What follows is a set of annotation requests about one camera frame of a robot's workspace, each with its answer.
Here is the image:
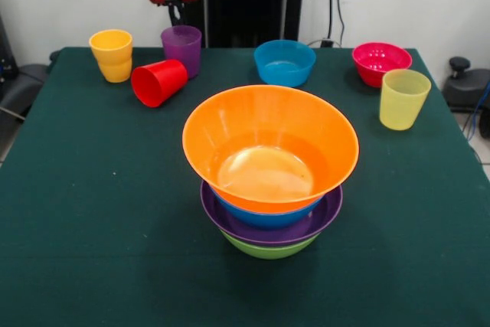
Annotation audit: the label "purple cup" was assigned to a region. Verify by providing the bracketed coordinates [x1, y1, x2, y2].
[160, 25, 203, 80]

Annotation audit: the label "red cup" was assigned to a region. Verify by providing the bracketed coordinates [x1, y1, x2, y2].
[130, 59, 189, 109]

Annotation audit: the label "large orange bowl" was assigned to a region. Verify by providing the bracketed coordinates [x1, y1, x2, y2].
[181, 84, 361, 215]

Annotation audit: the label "large blue bowl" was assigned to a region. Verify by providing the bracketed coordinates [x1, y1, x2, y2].
[210, 185, 325, 229]

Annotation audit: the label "purple bowl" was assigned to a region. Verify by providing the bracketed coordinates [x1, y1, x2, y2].
[199, 180, 344, 247]

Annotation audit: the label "green bowl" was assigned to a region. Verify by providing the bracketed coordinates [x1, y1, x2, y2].
[218, 229, 322, 260]

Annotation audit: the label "orange yellow cup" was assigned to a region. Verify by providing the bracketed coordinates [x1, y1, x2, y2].
[88, 28, 134, 83]

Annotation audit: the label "small blue bowl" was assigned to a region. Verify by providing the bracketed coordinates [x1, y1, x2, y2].
[253, 39, 317, 89]

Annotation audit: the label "small red bowl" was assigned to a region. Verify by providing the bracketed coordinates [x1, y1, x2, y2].
[351, 41, 413, 89]

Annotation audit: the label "pale yellow translucent cup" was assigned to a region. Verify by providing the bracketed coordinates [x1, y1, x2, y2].
[378, 68, 433, 131]

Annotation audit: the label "dark green tablecloth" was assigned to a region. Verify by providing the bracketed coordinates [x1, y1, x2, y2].
[0, 46, 490, 327]

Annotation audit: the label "black floor device with knob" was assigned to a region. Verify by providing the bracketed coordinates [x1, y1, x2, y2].
[443, 56, 490, 113]

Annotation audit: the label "blue cable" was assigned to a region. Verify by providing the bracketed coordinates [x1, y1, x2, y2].
[471, 83, 490, 135]

